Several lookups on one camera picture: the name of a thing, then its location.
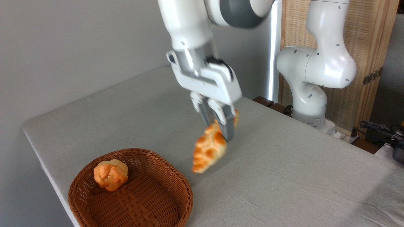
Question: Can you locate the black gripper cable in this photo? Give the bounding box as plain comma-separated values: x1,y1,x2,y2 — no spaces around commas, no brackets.
205,57,234,81

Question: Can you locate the round knotted bread roll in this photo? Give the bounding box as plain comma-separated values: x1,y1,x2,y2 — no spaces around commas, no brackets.
94,159,129,192

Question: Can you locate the dark brown wooden block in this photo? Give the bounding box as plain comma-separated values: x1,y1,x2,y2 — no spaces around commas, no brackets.
252,96,274,108
268,103,293,117

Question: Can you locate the white power strip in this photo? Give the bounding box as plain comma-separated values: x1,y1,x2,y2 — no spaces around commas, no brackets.
328,125,360,143

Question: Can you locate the brown woven wicker basket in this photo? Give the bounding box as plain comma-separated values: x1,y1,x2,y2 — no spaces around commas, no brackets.
68,148,193,227

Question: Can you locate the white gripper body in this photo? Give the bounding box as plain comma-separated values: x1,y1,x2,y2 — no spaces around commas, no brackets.
166,50,243,111

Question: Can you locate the dark metal screen hinge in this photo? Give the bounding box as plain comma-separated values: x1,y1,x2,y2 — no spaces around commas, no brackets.
362,67,383,86

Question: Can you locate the black cable bundle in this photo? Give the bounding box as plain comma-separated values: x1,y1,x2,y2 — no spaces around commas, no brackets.
350,121,404,146

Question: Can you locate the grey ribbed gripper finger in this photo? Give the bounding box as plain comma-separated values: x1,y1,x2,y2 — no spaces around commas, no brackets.
190,91,211,127
207,98,236,142

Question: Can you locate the long braided bread loaf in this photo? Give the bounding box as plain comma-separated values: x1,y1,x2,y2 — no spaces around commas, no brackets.
192,110,240,174

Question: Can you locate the grey device box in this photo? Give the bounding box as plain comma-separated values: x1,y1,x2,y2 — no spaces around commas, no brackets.
392,146,404,164

